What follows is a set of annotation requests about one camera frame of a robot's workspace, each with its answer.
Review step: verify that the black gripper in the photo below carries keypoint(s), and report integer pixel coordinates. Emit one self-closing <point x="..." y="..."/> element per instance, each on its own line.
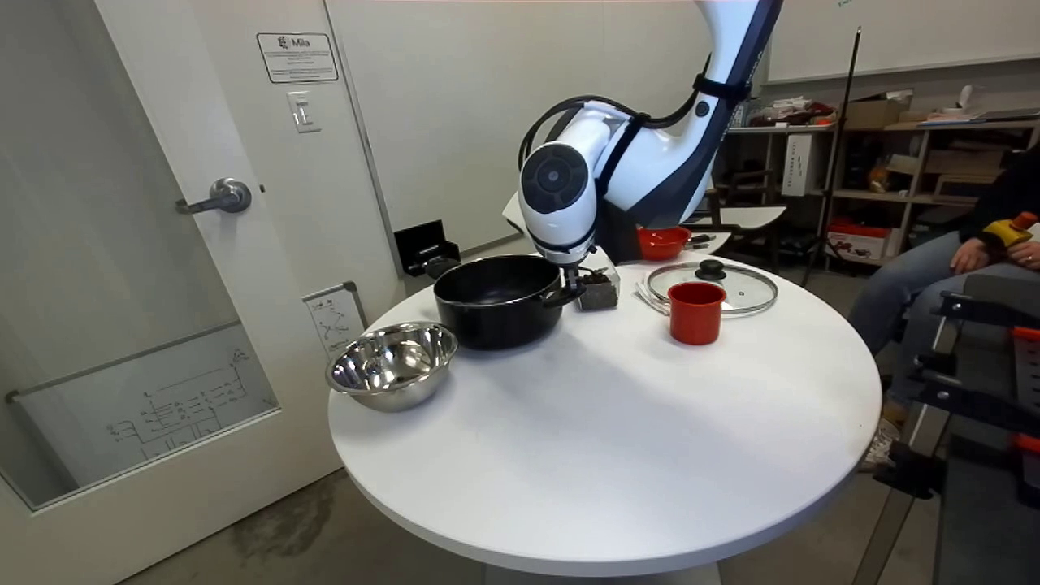
<point x="575" y="275"/>

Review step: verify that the red metal cup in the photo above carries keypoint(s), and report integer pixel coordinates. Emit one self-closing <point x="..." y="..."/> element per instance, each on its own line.
<point x="698" y="312"/>

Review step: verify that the black cooking pot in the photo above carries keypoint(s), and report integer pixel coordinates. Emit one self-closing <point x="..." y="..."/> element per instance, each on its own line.
<point x="499" y="304"/>

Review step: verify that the red plastic bowl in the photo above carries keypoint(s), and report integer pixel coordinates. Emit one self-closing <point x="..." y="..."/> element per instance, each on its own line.
<point x="663" y="241"/>

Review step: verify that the glass pot lid black knob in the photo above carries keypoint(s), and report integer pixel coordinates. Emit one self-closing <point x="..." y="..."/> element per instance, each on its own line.
<point x="748" y="290"/>

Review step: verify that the white low side table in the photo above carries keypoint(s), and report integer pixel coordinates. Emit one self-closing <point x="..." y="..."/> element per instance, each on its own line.
<point x="757" y="217"/>

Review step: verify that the stainless steel mixing bowl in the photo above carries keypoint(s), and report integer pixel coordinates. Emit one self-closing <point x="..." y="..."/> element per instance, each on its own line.
<point x="391" y="370"/>

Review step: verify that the black tripod pole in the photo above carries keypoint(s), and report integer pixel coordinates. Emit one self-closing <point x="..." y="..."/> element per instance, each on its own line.
<point x="843" y="142"/>

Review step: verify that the seated person in jeans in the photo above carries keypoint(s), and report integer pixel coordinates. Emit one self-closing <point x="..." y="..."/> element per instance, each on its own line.
<point x="913" y="280"/>

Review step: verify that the wooden storage shelf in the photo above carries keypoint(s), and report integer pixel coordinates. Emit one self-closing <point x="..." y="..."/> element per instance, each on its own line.
<point x="897" y="165"/>

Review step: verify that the yellow hand controller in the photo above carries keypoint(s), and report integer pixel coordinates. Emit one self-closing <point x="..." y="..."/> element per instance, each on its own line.
<point x="1001" y="230"/>

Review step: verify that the white door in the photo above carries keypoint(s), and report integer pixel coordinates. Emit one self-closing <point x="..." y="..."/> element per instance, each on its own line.
<point x="130" y="271"/>

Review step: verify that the black robot cart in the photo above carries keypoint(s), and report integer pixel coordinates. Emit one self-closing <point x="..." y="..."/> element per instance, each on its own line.
<point x="979" y="457"/>

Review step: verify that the orange black clamp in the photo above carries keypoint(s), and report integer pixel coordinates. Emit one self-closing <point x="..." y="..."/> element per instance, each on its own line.
<point x="1030" y="333"/>
<point x="1030" y="444"/>

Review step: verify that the white light switch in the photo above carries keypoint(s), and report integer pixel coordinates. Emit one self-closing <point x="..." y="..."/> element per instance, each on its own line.
<point x="303" y="113"/>

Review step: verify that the white wall sign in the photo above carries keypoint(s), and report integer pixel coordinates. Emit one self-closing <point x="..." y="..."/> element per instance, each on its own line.
<point x="296" y="57"/>

